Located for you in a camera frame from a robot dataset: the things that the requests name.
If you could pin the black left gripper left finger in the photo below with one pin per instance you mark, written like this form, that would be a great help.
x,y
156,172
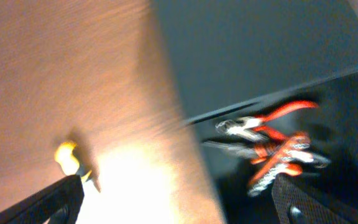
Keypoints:
x,y
57,203

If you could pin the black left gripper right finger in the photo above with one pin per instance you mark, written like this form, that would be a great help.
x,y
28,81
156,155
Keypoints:
x,y
296,202

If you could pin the yellow black screwdriver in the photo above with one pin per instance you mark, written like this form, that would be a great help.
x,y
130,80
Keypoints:
x,y
73,159

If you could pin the orange socket bit rail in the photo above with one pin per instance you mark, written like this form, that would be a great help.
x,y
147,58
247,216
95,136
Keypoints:
x,y
278,158

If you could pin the black orange long-nose pliers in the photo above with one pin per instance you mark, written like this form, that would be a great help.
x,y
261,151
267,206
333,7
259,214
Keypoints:
x,y
236,158

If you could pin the small orange-handled cutting pliers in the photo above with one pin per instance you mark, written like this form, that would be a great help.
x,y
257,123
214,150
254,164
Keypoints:
x,y
254,128

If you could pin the black gift box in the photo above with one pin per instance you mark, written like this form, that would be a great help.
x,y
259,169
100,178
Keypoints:
x,y
247,58

